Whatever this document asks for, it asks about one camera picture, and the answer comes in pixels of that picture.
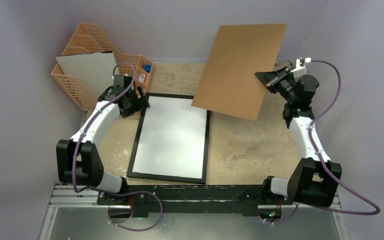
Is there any brown backing board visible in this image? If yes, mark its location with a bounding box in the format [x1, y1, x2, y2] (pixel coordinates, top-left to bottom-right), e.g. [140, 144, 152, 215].
[192, 23, 288, 121]

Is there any sunflower photo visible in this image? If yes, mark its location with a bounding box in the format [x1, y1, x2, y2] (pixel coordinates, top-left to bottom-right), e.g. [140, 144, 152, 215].
[131, 96, 208, 180]

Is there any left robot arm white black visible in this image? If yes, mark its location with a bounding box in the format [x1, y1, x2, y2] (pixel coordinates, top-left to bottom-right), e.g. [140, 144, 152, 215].
[56, 74, 150, 205]

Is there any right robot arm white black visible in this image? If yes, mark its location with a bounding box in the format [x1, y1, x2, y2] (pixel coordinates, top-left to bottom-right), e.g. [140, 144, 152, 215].
[254, 67, 342, 208]

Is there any red white small box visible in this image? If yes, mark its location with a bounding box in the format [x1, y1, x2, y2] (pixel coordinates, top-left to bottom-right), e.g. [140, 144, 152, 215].
[137, 73, 147, 84]

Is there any blue small box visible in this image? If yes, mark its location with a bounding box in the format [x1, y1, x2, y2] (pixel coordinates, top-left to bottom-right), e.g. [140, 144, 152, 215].
[143, 64, 152, 73]

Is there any white folder board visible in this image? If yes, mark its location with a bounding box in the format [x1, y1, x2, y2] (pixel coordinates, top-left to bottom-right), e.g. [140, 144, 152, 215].
[55, 51, 117, 98]

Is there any orange plastic file organizer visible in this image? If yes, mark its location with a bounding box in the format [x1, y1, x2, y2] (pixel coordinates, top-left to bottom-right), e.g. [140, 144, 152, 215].
[51, 23, 154, 112]

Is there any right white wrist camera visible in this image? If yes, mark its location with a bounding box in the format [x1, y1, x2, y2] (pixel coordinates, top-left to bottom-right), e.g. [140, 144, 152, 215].
[290, 57, 312, 79]

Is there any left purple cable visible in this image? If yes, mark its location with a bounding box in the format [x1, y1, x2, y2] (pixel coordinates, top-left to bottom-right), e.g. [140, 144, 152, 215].
[72, 62, 164, 232]

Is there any purple cable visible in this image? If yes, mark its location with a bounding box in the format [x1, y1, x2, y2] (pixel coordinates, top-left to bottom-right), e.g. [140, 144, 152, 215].
[72, 62, 164, 232]
[263, 59, 381, 226]

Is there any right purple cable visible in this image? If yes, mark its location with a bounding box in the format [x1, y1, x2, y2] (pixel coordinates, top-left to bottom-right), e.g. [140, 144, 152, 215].
[263, 59, 381, 226]

